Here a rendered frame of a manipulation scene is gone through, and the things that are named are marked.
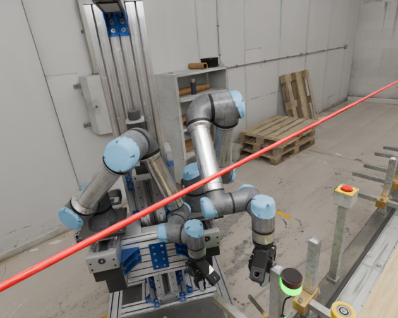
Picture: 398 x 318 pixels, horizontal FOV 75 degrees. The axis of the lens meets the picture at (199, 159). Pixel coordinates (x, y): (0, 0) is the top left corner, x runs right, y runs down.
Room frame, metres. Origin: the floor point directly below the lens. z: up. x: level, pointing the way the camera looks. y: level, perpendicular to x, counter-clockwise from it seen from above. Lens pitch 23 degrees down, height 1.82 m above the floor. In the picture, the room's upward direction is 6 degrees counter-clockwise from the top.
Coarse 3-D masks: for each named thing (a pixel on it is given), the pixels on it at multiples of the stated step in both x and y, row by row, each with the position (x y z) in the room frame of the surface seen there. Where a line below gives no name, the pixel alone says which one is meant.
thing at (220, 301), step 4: (212, 296) 0.78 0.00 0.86; (216, 296) 0.77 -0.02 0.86; (220, 296) 0.77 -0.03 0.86; (212, 300) 0.77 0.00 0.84; (216, 300) 0.76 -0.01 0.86; (220, 300) 0.75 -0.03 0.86; (224, 300) 0.75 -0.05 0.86; (216, 304) 0.76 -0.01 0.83; (220, 304) 0.74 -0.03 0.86; (224, 304) 0.73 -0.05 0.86; (228, 304) 0.73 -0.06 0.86; (220, 308) 0.74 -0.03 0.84; (224, 308) 0.72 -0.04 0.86; (228, 308) 0.72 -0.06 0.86; (232, 308) 0.71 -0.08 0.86; (228, 312) 0.70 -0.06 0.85; (232, 312) 0.69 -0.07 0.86; (236, 312) 0.69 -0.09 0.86; (240, 312) 0.69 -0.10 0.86; (232, 316) 0.69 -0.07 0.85; (236, 316) 0.68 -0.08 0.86; (240, 316) 0.68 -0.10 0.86; (244, 316) 0.67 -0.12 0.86
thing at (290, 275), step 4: (288, 268) 0.59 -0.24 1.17; (284, 272) 0.58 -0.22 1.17; (288, 272) 0.58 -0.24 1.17; (292, 272) 0.58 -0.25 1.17; (296, 272) 0.58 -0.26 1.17; (284, 276) 0.57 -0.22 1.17; (288, 276) 0.56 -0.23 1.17; (292, 276) 0.56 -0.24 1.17; (296, 276) 0.56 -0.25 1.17; (300, 276) 0.56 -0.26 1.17; (288, 280) 0.55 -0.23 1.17; (292, 280) 0.55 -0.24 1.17; (296, 280) 0.55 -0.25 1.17; (300, 280) 0.55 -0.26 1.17; (280, 284) 0.58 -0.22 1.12; (280, 288) 0.58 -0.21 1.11; (284, 300) 0.58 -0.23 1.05; (284, 304) 0.58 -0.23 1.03; (280, 316) 0.59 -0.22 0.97
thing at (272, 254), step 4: (252, 240) 0.71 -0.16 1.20; (256, 244) 0.68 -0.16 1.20; (260, 244) 0.67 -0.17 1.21; (268, 244) 0.67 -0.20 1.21; (272, 244) 0.68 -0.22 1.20; (264, 248) 0.67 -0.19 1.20; (268, 248) 0.71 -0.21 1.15; (272, 248) 0.72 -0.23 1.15; (252, 252) 0.71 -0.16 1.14; (272, 252) 0.69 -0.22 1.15; (252, 256) 0.69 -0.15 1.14; (272, 256) 0.68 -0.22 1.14; (252, 260) 0.69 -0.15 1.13; (268, 260) 0.66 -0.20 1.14; (268, 264) 0.66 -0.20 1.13; (268, 268) 0.66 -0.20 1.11
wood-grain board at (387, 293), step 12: (396, 252) 0.87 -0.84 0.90; (396, 264) 0.81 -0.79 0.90; (384, 276) 0.76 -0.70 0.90; (396, 276) 0.75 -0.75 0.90; (384, 288) 0.70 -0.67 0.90; (396, 288) 0.70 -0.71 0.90; (372, 300) 0.66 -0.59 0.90; (384, 300) 0.65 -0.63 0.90; (396, 300) 0.65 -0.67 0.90; (360, 312) 0.62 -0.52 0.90; (372, 312) 0.61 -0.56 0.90; (384, 312) 0.61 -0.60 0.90; (396, 312) 0.61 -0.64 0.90
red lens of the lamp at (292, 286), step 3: (297, 270) 0.58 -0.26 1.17; (300, 273) 0.57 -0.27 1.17; (282, 276) 0.57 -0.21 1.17; (282, 279) 0.56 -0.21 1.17; (282, 282) 0.56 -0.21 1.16; (285, 282) 0.55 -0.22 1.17; (288, 282) 0.55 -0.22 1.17; (300, 282) 0.54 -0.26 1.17; (285, 285) 0.55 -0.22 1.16; (288, 285) 0.54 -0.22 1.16; (291, 285) 0.54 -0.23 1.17; (294, 285) 0.54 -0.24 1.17; (297, 285) 0.54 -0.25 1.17; (300, 285) 0.54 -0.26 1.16; (291, 288) 0.54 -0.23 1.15; (294, 288) 0.54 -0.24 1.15; (297, 288) 0.54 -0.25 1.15
